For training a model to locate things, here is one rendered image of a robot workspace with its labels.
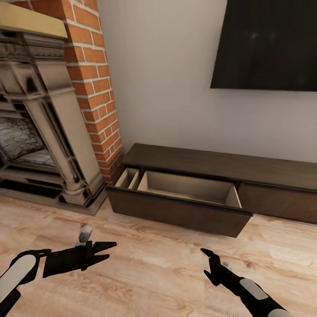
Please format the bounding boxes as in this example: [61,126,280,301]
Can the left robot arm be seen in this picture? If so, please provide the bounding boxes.
[0,225,117,317]

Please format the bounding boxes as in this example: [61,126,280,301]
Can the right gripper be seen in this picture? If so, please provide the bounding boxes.
[201,248,233,287]

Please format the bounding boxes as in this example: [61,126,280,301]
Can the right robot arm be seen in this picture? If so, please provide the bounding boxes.
[201,248,294,317]

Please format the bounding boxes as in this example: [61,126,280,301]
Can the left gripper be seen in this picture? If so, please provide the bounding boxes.
[59,241,117,274]

